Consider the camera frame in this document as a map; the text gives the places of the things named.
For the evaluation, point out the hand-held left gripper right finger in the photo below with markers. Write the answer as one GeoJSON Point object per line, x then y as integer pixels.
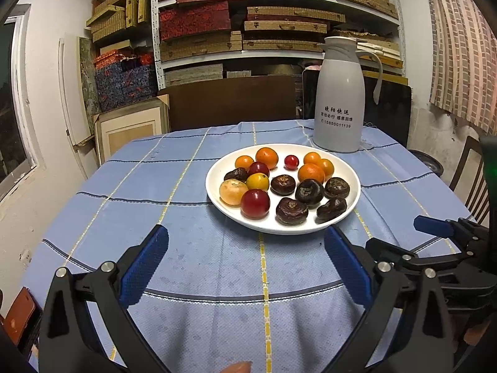
{"type": "Point", "coordinates": [347, 266]}

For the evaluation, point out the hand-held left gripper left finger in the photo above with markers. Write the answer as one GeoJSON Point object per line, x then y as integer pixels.
{"type": "Point", "coordinates": [143, 266]}

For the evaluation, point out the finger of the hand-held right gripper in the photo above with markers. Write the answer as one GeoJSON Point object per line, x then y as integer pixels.
{"type": "Point", "coordinates": [392, 250]}
{"type": "Point", "coordinates": [429, 225]}

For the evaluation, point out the white oval plate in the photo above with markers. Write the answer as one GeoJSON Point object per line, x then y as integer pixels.
{"type": "Point", "coordinates": [268, 226]}

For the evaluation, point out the large orange mandarin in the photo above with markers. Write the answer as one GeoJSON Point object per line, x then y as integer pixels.
{"type": "Point", "coordinates": [310, 174]}

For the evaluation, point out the small orange mandarin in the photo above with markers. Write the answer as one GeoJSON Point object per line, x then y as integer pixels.
{"type": "Point", "coordinates": [244, 162]}
{"type": "Point", "coordinates": [312, 157]}
{"type": "Point", "coordinates": [327, 166]}

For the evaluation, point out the pale orange persimmon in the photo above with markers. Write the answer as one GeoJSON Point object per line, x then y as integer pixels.
{"type": "Point", "coordinates": [233, 192]}

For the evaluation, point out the red cherry tomato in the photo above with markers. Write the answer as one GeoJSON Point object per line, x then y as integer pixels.
{"type": "Point", "coordinates": [291, 160]}

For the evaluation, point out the yellow round fruit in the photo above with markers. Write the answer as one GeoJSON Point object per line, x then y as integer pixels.
{"type": "Point", "coordinates": [258, 182]}

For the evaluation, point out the person's left hand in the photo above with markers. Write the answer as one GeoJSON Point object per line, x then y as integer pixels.
{"type": "Point", "coordinates": [237, 368]}

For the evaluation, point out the wooden chair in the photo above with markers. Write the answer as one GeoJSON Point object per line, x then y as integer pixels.
{"type": "Point", "coordinates": [468, 178]}

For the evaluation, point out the black round wheel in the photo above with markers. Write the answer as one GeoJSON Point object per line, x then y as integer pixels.
{"type": "Point", "coordinates": [427, 161]}

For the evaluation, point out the blue checked tablecloth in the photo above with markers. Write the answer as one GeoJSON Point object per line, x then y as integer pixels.
{"type": "Point", "coordinates": [174, 202]}

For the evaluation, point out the large dark red plum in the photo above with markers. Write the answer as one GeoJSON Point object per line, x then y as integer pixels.
{"type": "Point", "coordinates": [255, 203]}

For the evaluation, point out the small dark red plum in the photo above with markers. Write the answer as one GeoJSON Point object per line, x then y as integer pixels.
{"type": "Point", "coordinates": [259, 168]}

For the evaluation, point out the reddish brown stool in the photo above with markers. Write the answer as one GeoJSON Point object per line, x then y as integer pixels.
{"type": "Point", "coordinates": [19, 318]}

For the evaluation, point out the white thermos jug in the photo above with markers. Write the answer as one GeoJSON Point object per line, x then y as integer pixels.
{"type": "Point", "coordinates": [337, 97]}

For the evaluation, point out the brick pattern curtain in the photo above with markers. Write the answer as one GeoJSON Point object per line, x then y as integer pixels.
{"type": "Point", "coordinates": [462, 46]}

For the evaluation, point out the white leaning panel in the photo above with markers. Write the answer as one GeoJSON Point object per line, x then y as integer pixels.
{"type": "Point", "coordinates": [73, 116]}

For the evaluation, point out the stack of blue patterned boxes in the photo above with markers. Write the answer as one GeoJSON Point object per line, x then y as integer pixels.
{"type": "Point", "coordinates": [124, 85]}

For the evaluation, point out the brown board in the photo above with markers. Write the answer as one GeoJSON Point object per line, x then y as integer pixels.
{"type": "Point", "coordinates": [233, 101]}

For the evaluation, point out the green marble slab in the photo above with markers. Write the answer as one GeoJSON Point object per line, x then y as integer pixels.
{"type": "Point", "coordinates": [88, 74]}

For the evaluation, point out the window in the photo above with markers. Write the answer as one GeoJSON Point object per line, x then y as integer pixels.
{"type": "Point", "coordinates": [13, 105]}

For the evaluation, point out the white metal shelf rack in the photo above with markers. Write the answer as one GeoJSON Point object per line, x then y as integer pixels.
{"type": "Point", "coordinates": [155, 27]}

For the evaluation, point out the stack of woven straw boxes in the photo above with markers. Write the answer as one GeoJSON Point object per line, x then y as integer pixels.
{"type": "Point", "coordinates": [287, 27]}

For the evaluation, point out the pile of yellow woven boxes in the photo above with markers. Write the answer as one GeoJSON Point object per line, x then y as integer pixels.
{"type": "Point", "coordinates": [112, 19]}

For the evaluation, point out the red patterned boxes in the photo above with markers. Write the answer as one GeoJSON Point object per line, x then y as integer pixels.
{"type": "Point", "coordinates": [194, 19]}

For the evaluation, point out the wooden picture frame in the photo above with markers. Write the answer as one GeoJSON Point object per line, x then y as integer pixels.
{"type": "Point", "coordinates": [128, 132]}

